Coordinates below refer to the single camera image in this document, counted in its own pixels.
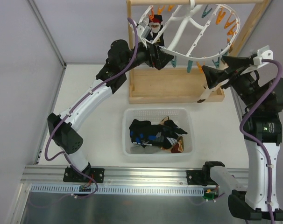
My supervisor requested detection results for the teal clothes peg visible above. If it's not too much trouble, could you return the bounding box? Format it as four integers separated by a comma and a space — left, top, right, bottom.
171, 56, 177, 68

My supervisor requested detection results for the white round clip hanger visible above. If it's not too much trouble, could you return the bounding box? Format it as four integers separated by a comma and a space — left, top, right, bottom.
139, 4, 241, 63

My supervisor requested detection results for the black blue sport sock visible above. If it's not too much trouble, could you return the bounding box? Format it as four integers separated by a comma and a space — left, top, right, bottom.
129, 119, 164, 147

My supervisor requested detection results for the brown cream striped sock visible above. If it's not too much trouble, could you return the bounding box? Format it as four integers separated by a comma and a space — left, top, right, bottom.
197, 82, 223, 103

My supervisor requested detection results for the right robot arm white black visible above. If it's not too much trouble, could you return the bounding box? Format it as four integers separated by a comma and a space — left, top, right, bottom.
200, 54, 283, 224

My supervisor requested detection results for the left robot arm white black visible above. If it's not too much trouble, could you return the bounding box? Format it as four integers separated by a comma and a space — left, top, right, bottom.
46, 40, 174, 182

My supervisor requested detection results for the black santa sock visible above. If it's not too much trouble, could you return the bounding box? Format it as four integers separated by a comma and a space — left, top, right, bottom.
146, 14, 163, 41

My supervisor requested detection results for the white plastic basket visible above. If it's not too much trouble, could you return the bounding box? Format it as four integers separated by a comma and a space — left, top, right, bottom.
122, 108, 195, 161

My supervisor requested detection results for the brown patterned sock in basket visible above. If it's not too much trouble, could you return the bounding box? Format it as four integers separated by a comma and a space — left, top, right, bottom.
160, 116, 184, 154

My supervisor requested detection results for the green circuit board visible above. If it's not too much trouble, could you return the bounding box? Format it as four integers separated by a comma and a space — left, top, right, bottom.
203, 189, 219, 202

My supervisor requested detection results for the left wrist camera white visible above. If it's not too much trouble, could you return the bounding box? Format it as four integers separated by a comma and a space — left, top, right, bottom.
135, 19, 151, 39

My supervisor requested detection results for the wooden hanging rack frame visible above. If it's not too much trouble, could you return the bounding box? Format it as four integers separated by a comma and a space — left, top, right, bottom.
127, 0, 270, 104

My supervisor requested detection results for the right black mount plate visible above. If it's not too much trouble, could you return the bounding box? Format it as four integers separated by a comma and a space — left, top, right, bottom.
186, 170, 209, 186

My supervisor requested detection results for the black mount plate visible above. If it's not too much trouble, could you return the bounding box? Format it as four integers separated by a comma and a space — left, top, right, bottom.
63, 167, 105, 183
186, 170, 209, 186

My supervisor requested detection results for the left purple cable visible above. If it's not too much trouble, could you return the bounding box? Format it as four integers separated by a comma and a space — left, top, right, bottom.
44, 17, 141, 162

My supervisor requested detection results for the left black mount plate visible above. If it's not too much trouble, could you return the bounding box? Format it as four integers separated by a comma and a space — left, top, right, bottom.
63, 167, 105, 183

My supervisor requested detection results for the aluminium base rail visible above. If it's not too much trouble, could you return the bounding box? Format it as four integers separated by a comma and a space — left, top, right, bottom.
20, 164, 252, 186

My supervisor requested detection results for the white slotted cable duct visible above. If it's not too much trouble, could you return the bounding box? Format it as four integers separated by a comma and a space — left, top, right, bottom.
30, 184, 205, 197

